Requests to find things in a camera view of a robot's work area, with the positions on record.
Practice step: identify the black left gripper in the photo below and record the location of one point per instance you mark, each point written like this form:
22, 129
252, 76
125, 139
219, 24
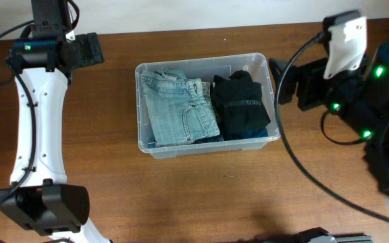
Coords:
91, 48

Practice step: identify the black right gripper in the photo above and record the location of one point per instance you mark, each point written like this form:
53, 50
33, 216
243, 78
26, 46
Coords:
301, 73

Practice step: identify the blue garment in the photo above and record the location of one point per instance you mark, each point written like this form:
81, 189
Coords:
246, 135

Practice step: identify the small black garment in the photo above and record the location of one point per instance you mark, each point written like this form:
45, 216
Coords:
238, 102

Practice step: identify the light blue jeans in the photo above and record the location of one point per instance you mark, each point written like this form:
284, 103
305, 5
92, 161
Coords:
177, 103

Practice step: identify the dark blue jeans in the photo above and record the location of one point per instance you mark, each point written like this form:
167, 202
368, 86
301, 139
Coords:
177, 138

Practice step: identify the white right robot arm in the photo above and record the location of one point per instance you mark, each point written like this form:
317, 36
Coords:
360, 98

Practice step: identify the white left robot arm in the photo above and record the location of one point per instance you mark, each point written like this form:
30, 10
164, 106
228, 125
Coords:
42, 60

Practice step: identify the clear plastic storage bin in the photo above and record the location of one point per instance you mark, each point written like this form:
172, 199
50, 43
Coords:
254, 63

